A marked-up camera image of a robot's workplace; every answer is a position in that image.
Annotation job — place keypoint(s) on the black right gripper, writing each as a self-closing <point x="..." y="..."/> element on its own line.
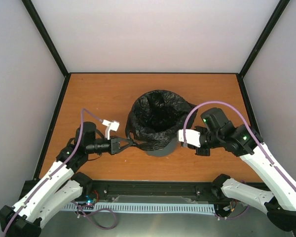
<point x="203" y="152"/>

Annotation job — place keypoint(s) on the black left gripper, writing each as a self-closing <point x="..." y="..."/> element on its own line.
<point x="115" y="147"/>

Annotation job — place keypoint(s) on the teal plastic trash bin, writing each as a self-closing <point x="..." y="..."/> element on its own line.
<point x="167" y="150"/>

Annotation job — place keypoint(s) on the black plastic trash bag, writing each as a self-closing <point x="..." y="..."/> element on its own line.
<point x="155" y="118"/>

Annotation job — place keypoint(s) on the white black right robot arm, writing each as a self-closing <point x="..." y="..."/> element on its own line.
<point x="279" y="201"/>

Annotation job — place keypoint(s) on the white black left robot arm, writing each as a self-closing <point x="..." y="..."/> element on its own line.
<point x="62" y="183"/>

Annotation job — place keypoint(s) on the small green-lit circuit board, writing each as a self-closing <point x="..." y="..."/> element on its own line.
<point x="92" y="199"/>

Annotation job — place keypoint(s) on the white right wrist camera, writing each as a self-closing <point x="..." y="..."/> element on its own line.
<point x="189" y="137"/>

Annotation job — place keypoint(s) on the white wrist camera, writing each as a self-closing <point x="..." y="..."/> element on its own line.
<point x="110" y="126"/>
<point x="189" y="137"/>

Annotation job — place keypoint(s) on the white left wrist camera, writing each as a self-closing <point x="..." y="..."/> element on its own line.
<point x="110" y="126"/>

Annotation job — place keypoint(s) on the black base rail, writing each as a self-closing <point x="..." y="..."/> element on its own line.
<point x="198" y="191"/>

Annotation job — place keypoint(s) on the light blue slotted cable duct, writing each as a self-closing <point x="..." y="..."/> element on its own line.
<point x="150" y="208"/>

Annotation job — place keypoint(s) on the metal base plate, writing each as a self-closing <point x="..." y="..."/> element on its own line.
<point x="244" y="222"/>

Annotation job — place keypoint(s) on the black right rear frame post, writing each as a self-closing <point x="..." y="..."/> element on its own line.
<point x="272" y="21"/>

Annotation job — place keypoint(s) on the black frame post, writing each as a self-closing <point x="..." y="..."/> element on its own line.
<point x="30" y="8"/>
<point x="272" y="21"/>

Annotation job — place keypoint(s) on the black left rear frame post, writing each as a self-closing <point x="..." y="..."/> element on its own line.
<point x="30" y="8"/>

